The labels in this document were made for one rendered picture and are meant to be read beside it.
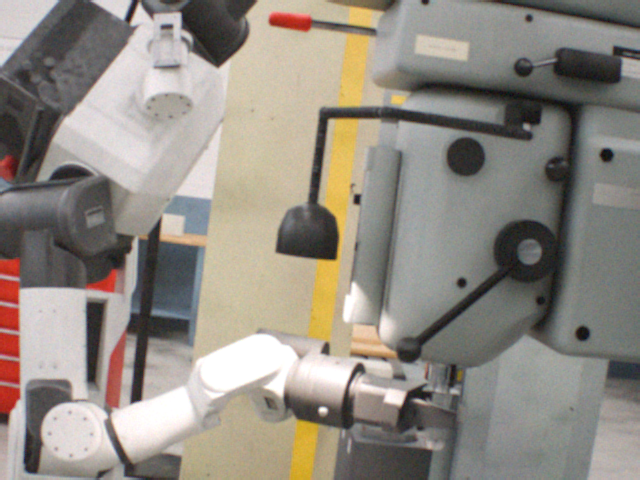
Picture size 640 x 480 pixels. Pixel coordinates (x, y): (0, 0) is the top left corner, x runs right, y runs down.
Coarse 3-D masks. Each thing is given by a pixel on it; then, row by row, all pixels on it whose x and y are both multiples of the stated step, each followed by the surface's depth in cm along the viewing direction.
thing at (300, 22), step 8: (272, 16) 145; (280, 16) 145; (288, 16) 145; (296, 16) 145; (304, 16) 145; (272, 24) 145; (280, 24) 145; (288, 24) 145; (296, 24) 145; (304, 24) 145; (312, 24) 146; (320, 24) 146; (328, 24) 146; (336, 24) 146; (344, 24) 146; (344, 32) 147; (352, 32) 146; (360, 32) 146; (368, 32) 146; (376, 32) 146
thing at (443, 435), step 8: (424, 400) 139; (432, 400) 138; (448, 408) 138; (456, 408) 139; (416, 432) 140; (424, 432) 139; (432, 432) 138; (440, 432) 138; (448, 432) 139; (432, 440) 138; (440, 440) 138; (448, 440) 139
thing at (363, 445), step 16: (352, 432) 177; (368, 432) 174; (384, 432) 173; (352, 448) 173; (368, 448) 171; (384, 448) 171; (400, 448) 171; (416, 448) 171; (336, 464) 191; (352, 464) 171; (368, 464) 171; (384, 464) 171; (400, 464) 171; (416, 464) 171
